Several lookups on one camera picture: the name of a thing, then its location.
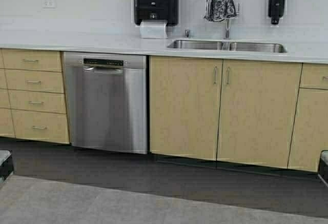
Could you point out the white wall outlet plate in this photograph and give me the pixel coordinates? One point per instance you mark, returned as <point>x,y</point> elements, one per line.
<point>51,4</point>

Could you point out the white paper towel sheet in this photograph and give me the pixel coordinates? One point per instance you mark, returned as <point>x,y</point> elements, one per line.
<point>153,29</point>

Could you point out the small chrome counter button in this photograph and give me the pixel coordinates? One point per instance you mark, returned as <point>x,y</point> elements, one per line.
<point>187,32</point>

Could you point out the beige right sink cabinet door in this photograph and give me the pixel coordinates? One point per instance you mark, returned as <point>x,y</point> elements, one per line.
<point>257,111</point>

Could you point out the beige far right cabinet door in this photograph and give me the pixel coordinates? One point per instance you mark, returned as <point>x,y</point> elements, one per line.
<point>310,130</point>

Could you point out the robot base left corner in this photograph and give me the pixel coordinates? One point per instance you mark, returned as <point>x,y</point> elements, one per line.
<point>7,167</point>

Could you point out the robot base right corner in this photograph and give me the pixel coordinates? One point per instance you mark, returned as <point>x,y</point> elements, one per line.
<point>322,168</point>

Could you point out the chrome spring kitchen faucet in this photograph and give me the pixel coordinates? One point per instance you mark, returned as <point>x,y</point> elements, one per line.
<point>227,26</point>

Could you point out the stainless steel dishwasher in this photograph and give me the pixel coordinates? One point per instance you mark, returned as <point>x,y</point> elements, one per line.
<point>107,101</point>

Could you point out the beige sink cabinet door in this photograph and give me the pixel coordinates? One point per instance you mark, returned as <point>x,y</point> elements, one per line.
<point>257,111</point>
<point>184,106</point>

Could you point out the beige top drawer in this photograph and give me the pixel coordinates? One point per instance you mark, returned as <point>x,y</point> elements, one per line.
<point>32,60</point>

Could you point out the beige far right drawer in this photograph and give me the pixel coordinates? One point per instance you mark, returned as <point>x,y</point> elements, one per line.
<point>314,76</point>

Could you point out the black white patterned cloth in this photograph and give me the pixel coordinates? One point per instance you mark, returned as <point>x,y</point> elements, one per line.
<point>220,10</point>

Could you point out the stainless double sink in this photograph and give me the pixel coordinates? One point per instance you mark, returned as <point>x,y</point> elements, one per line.
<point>227,46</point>

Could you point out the beige drawer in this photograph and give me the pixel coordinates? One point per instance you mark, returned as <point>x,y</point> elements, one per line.
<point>32,60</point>
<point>37,101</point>
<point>41,126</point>
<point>41,81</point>
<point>314,76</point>

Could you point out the grey floor rug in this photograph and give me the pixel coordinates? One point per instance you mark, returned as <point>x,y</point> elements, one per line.
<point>32,200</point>

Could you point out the black soap dispenser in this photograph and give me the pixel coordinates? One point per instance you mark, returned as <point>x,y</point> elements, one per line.
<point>276,10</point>

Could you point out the beige bottom drawer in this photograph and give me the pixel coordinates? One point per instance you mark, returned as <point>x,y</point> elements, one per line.
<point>41,126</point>

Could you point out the beige left sink cabinet door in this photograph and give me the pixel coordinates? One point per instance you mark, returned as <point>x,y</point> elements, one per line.
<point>184,106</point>

